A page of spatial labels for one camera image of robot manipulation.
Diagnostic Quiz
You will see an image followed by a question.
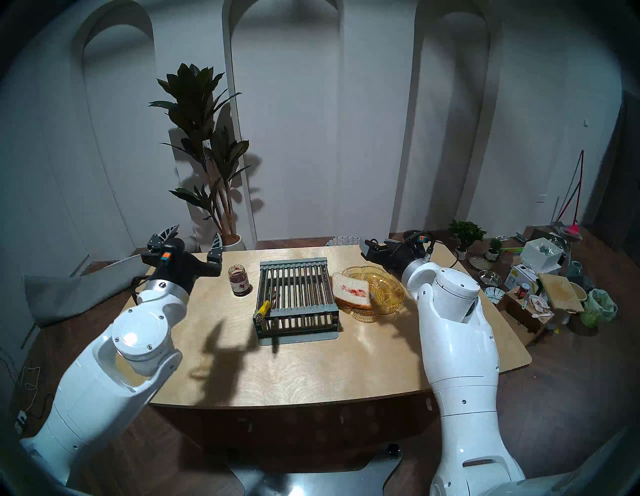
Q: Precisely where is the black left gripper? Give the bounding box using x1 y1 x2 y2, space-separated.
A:
141 225 224 296

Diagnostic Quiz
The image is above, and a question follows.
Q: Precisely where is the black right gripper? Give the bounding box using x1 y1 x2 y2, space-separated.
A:
360 238 431 276

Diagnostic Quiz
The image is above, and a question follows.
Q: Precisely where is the amber glass plate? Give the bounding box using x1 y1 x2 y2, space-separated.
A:
341 265 406 324

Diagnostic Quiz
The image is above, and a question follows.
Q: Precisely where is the yellow-handled table knife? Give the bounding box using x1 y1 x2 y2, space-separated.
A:
254 287 276 322

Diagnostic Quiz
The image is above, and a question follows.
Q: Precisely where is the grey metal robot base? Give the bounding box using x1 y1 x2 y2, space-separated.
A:
227 442 403 496

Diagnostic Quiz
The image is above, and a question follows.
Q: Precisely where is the slice of white bread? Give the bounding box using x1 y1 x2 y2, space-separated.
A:
331 272 374 311

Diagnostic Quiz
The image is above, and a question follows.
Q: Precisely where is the glass jam jar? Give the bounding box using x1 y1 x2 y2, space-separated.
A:
228 264 250 297

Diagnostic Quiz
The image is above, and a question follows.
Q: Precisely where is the grey dish rack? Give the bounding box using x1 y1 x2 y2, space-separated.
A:
252 257 341 347

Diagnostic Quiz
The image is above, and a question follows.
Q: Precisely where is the small bushy potted plant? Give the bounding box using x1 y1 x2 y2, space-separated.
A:
448 219 487 261

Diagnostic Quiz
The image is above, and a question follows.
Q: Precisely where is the tall potted leafy plant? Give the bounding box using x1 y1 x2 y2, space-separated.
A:
148 63 251 252

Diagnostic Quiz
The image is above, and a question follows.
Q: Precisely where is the white carton with yellow print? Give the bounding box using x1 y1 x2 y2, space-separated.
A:
504 263 543 296

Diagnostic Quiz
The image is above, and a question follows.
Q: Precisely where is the low brown cardboard box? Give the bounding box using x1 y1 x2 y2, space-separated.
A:
500 287 556 346

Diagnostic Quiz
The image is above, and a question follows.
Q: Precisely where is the white open box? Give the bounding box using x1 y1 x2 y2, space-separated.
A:
520 237 565 275

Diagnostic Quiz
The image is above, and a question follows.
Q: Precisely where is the wooden cutting board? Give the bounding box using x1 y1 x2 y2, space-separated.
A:
538 273 585 314

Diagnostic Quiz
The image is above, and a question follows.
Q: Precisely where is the dark grey door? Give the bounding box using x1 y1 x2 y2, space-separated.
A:
592 90 640 251

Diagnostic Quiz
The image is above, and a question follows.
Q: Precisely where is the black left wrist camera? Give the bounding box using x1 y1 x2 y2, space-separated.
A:
159 239 186 266

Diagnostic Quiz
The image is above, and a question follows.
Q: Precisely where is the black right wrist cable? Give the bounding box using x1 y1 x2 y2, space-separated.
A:
425 241 460 269

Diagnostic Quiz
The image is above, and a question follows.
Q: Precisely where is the thin floor cable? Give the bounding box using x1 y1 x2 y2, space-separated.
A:
0 345 61 441

